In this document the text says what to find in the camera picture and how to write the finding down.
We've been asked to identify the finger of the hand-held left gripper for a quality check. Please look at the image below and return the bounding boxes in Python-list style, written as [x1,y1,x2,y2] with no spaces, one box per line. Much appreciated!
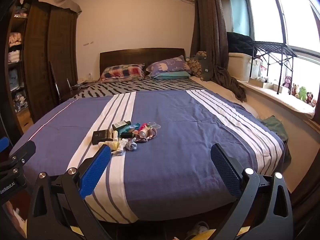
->
[9,140,36,167]
[0,137,11,154]

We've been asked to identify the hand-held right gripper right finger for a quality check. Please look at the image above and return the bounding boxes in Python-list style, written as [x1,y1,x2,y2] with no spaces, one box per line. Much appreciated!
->
[211,143,294,240]

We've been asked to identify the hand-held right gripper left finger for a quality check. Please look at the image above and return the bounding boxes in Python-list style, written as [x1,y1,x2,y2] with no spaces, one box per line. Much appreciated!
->
[26,144,112,240]

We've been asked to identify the white bottle yellow cap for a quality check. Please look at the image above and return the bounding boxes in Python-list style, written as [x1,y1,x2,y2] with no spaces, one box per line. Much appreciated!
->
[98,141,120,149]

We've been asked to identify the black flat box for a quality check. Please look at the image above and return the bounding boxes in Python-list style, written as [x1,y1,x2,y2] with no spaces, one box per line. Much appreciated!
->
[92,129,113,145]

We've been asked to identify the grey patterned sock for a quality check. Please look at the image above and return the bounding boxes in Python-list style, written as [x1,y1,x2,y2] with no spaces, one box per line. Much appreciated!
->
[123,140,138,151]

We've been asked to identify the dark green packet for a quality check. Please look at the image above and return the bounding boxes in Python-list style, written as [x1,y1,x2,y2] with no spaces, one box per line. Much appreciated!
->
[112,120,131,131]

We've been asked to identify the blue white striped bedspread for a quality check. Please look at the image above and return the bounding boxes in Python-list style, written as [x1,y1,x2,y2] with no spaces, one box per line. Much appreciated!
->
[10,89,286,224]

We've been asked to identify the white slipper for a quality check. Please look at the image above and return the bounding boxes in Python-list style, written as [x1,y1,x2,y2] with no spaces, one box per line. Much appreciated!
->
[186,221,210,239]

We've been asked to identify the green cloth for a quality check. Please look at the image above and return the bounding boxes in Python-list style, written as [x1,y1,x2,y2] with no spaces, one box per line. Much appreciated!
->
[258,116,288,142]

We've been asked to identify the colourful pink toy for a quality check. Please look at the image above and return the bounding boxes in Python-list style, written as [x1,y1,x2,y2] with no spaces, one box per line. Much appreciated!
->
[138,123,151,137]

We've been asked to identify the grey brown hair band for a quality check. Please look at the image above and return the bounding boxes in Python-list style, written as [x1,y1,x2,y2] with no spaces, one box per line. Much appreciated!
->
[136,127,158,143]

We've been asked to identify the folded light blue clothes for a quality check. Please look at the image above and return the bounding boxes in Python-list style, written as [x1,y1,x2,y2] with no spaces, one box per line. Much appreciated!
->
[9,68,24,91]

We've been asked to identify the folded white clothes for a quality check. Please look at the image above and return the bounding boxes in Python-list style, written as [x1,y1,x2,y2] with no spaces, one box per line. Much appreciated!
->
[8,50,21,63]

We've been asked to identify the dark wooden wardrobe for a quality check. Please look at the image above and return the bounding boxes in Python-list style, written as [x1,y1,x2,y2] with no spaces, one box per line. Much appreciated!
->
[7,0,79,128]

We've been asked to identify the grey zebra pattern sheet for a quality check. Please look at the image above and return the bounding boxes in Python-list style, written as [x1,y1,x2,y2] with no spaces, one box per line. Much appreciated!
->
[72,76,208,99]

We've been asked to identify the dark green cushion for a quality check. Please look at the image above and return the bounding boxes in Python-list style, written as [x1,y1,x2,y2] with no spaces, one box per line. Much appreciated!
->
[197,56,213,82]

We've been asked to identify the plaid pillow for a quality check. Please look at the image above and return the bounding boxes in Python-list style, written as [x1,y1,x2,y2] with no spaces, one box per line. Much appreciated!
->
[98,64,146,83]

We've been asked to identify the white plastic storage box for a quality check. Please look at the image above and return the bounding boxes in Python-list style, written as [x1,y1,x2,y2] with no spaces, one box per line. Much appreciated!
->
[228,52,253,83]

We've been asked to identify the small white storage box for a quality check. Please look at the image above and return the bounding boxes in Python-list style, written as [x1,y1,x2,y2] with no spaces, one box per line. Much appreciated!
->
[250,60,262,79]

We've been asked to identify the folded pink clothes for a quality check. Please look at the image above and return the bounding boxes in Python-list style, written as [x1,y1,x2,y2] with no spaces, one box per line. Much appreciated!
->
[9,32,23,46]

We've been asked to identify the brown patterned cushion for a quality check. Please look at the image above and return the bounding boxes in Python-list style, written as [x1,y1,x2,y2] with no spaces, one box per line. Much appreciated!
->
[185,51,208,79]

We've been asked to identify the teal pillow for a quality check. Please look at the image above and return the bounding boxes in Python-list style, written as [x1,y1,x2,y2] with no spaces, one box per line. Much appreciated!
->
[150,71,192,81]

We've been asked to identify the green plush frog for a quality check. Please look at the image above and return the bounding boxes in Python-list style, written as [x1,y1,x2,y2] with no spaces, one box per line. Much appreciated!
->
[298,86,308,102]

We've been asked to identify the purple elephant print pillow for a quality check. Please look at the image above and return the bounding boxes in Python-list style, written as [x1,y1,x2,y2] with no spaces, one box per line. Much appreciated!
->
[146,55,193,77]

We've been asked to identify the dark wooden headboard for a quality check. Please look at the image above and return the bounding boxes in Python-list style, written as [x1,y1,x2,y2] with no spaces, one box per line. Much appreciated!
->
[99,48,186,77]

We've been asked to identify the black jacket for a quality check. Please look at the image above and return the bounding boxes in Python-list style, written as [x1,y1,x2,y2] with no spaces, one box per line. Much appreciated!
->
[226,32,257,58]

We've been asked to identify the black folding rack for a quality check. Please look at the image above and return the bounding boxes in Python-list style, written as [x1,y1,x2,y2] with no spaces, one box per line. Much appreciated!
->
[251,41,298,95]

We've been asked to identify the brown curtain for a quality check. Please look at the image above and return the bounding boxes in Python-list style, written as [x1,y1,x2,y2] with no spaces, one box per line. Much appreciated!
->
[189,0,248,103]

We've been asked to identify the teal roller blind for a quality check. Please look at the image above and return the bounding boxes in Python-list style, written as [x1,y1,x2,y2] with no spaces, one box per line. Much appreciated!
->
[227,0,251,34]

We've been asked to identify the large window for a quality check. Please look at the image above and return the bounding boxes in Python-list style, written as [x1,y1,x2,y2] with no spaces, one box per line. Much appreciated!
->
[246,0,320,98]

